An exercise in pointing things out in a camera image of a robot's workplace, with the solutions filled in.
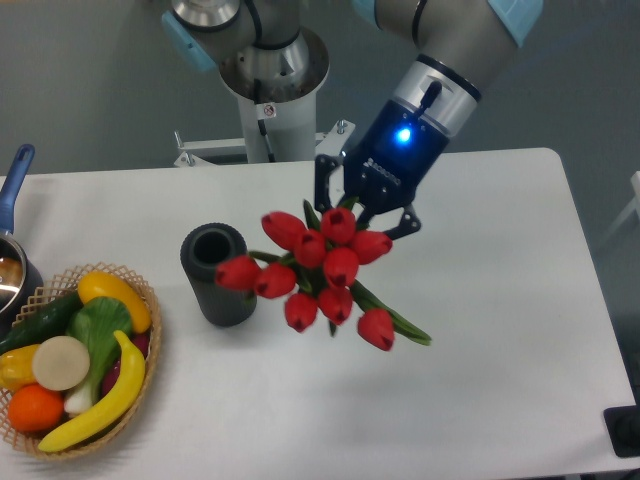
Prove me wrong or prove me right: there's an orange fruit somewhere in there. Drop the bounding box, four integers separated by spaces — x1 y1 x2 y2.
7 384 64 433

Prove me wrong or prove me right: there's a yellow squash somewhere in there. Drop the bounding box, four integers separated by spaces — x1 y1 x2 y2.
77 271 152 334

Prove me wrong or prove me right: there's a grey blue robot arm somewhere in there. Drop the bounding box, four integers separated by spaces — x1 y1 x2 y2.
161 1 543 239

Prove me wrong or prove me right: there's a yellow banana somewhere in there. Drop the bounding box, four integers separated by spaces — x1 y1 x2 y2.
38 330 146 453

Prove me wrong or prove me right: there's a yellow bell pepper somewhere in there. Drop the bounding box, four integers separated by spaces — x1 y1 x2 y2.
1 344 40 391

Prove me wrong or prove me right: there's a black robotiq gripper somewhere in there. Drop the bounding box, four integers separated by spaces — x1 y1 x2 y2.
314 100 449 240

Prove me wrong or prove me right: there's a blue handled steel pot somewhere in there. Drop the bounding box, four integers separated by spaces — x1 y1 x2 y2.
1 144 43 338

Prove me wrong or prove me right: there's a beige round radish slice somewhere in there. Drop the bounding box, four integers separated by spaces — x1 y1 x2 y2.
32 336 90 391

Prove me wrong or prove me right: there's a white furniture piece right edge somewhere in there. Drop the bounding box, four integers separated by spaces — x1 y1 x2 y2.
595 171 639 254

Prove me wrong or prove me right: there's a purple eggplant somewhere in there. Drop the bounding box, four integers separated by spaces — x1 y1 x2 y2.
101 332 150 397

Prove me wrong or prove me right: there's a black device at table edge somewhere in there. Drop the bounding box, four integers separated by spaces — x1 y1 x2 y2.
603 405 639 458

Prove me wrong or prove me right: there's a green bok choy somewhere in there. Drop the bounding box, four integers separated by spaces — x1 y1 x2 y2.
64 296 132 417

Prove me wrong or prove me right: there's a green cucumber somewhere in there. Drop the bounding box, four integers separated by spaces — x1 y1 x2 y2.
1 292 83 354

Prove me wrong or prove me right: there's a dark grey ribbed vase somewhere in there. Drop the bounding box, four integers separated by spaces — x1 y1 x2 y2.
179 224 258 328

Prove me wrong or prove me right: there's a woven wicker basket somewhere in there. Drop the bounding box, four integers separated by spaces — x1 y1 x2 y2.
1 262 162 461

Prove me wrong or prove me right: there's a red tulip bouquet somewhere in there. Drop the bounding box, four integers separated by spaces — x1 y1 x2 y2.
215 197 431 351

